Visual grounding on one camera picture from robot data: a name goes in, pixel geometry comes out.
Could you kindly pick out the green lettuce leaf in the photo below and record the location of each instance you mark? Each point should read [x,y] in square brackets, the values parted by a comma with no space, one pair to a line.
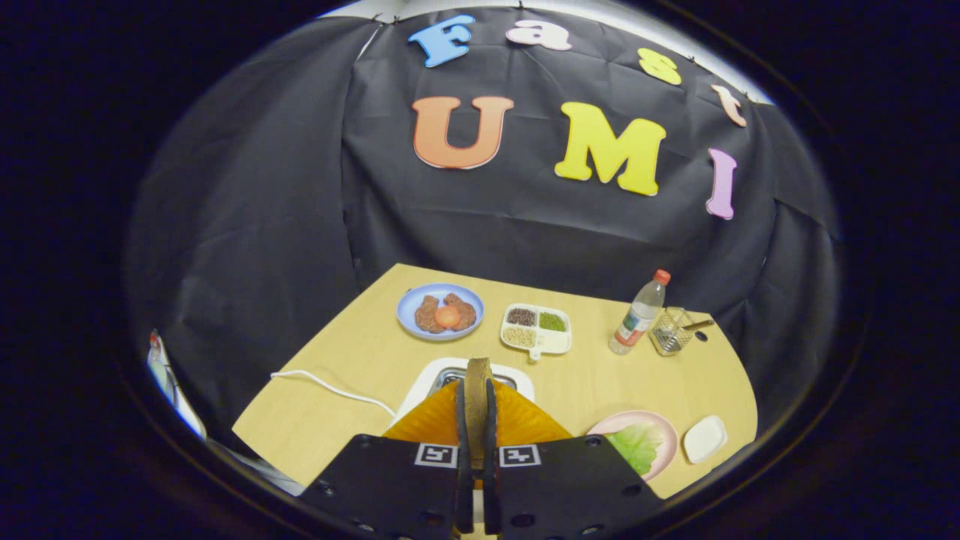
[637,446]

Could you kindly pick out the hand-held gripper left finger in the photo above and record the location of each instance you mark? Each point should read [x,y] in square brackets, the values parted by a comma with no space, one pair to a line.
[463,495]

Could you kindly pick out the brown meat patty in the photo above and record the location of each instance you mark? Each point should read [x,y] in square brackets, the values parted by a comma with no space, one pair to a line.
[426,316]
[466,311]

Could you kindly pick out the pink plate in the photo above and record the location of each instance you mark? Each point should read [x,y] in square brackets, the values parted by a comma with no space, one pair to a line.
[637,416]

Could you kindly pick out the small white dish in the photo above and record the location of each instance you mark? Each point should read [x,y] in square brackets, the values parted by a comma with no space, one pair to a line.
[705,439]

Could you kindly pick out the clear water bottle red cap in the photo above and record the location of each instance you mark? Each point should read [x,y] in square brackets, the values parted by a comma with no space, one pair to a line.
[637,319]

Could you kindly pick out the metal mesh utensil holder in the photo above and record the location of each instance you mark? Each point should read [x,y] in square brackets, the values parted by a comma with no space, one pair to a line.
[671,334]

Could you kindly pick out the black backdrop cloth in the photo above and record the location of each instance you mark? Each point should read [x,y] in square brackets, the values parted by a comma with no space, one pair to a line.
[525,225]

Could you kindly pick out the white divided tray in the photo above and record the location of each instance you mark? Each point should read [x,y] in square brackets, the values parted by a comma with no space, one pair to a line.
[555,343]

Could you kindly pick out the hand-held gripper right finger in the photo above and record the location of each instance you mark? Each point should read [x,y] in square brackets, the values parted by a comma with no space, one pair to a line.
[491,495]

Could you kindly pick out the blue plate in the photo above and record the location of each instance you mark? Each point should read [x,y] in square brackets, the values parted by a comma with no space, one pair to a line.
[406,311]

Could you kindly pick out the white toaster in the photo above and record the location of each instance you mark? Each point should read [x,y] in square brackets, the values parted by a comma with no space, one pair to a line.
[424,375]

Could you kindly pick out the orange egg yolk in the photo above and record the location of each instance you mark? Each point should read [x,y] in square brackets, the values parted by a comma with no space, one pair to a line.
[448,316]

